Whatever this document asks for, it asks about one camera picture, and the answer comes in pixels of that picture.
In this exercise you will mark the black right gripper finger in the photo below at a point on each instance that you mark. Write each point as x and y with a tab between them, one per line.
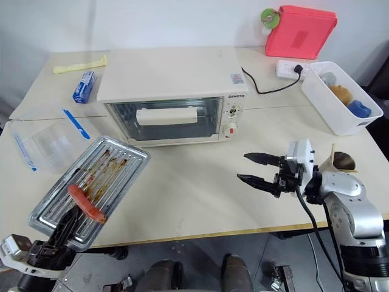
256	182
263	158

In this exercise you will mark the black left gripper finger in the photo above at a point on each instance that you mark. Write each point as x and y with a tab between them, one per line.
65	226

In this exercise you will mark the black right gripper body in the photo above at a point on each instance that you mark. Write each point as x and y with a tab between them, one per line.
287	179

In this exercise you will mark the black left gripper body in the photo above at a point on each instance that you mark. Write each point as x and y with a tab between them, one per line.
50	255

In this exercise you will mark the red sausage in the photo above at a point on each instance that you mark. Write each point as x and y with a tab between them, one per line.
86	203

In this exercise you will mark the ribbed metal baking tray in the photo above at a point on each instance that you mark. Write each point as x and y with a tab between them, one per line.
115	164

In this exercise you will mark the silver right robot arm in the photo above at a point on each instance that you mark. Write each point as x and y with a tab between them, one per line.
349	200

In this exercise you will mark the cream toaster oven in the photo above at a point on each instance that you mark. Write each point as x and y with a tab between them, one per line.
170	76

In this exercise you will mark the large cream knob red mark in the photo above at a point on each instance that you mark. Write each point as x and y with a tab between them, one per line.
230	130

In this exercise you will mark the white plastic bin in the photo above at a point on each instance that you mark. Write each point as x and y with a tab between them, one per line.
343	121

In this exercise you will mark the clear plastic zip bag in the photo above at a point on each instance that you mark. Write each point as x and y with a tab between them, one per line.
45	143

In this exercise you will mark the dark rounded shape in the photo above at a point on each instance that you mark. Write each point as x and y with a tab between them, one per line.
162	275
237	273

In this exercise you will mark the white power strip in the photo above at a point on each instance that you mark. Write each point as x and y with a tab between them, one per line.
288	68

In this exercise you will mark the brown sponge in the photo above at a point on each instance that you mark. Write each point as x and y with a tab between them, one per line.
341	93

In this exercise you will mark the blue sponge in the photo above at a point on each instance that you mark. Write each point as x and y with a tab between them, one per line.
360	109

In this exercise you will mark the blue white plastic strip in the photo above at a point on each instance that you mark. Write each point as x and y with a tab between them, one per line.
76	123

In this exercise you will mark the grey cloth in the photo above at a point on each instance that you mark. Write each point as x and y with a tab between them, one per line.
329	77

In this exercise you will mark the red plastic box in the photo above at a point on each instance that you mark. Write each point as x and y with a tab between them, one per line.
299	33

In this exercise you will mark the blue white carton box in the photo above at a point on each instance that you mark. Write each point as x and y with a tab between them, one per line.
84	87

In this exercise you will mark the green round tag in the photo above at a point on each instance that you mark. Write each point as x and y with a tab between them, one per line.
270	16

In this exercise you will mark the yellow cloth strip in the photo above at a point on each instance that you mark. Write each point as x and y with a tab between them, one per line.
79	64

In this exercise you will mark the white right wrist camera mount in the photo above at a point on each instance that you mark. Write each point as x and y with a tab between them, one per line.
302	156

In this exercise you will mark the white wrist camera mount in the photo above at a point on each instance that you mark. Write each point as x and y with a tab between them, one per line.
13	248
302	156

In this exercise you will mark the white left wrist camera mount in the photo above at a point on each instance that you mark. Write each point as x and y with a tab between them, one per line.
13	248

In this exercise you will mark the metal caster bracket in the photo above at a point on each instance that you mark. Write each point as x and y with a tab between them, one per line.
118	285
281	278

